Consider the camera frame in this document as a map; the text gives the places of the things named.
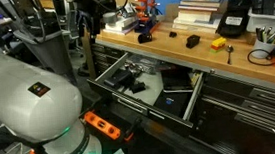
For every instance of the black tool drawer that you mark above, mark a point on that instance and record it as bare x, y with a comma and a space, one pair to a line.
135, 81

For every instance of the stack of books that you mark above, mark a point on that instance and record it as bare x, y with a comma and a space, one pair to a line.
199, 15

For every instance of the black box with blue logo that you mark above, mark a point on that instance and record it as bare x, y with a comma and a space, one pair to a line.
174, 103

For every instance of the orange T-handle tool set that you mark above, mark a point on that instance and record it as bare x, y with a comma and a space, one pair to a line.
146, 16

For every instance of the black label printer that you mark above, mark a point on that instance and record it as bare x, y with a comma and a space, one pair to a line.
234, 19

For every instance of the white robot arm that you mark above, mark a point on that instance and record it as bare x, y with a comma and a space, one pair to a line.
42, 109

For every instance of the small black block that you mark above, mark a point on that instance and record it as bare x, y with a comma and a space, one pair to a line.
173, 35

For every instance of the yellow red green lego block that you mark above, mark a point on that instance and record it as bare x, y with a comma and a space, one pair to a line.
218, 45

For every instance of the white pen cup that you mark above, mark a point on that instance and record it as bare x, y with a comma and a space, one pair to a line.
261, 49

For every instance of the metal spoon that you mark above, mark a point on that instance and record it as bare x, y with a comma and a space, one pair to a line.
230, 50

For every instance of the black tablet device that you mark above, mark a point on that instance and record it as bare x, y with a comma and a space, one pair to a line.
175, 80

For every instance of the black rectangular block object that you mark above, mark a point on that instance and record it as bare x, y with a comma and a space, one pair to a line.
192, 41

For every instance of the orange spirit level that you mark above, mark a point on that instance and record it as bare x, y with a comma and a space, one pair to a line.
105, 127

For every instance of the grey trash bin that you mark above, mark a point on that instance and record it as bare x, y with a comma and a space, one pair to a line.
51, 52

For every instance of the grey duct tape roll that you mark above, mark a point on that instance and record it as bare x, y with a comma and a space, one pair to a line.
110, 18

